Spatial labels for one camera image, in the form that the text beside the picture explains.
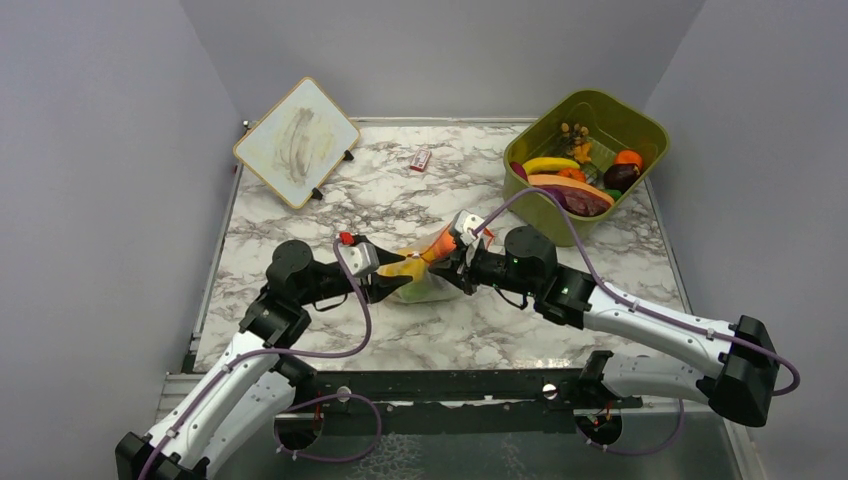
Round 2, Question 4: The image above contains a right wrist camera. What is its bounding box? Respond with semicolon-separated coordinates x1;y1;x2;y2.
448;209;484;247

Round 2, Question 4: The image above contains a yellow toy bell pepper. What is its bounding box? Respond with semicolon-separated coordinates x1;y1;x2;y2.
380;257;429;283

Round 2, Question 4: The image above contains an orange toy tangerine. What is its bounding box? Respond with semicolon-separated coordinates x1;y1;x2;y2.
614;149;644;171

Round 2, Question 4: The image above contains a peach toy fruit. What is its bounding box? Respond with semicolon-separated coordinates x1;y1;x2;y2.
420;230;456;264

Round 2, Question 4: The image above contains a clear zip top bag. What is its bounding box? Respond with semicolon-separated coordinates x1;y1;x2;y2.
389;225;462;304

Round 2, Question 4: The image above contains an olive green plastic bin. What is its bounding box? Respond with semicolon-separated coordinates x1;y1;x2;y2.
502;89;670;248

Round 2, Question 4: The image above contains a green toy cucumber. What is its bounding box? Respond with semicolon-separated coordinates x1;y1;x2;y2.
603;189;623;202

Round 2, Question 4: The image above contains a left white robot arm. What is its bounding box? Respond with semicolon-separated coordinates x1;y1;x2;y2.
115;233;412;479

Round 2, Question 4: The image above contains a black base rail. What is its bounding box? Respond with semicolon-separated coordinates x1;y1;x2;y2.
274;368;643;442

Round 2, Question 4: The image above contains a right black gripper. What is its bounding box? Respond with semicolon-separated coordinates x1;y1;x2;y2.
428;239;539;298

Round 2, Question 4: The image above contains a red toy steak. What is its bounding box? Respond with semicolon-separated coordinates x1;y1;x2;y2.
541;186;613;217

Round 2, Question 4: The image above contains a small whiteboard with wooden frame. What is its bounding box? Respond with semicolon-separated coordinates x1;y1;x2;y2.
233;77;360;209

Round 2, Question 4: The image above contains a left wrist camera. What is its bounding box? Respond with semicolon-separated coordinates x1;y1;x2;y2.
338;232;380;278

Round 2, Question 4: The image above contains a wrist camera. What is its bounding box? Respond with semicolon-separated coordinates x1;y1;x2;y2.
448;209;484;247
338;232;380;278

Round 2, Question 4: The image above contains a small orange toy pumpkin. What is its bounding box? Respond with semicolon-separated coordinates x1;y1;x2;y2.
558;168;587;183

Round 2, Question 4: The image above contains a yellow toy banana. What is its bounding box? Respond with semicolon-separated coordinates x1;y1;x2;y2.
522;157;581;175

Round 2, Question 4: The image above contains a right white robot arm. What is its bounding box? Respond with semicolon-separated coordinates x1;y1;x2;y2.
428;226;779;427

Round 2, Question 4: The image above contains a small red white box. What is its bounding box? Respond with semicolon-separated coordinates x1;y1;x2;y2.
409;148;431;172

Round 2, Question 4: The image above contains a dark twig with brown nuts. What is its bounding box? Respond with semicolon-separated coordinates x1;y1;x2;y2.
560;122;589;146

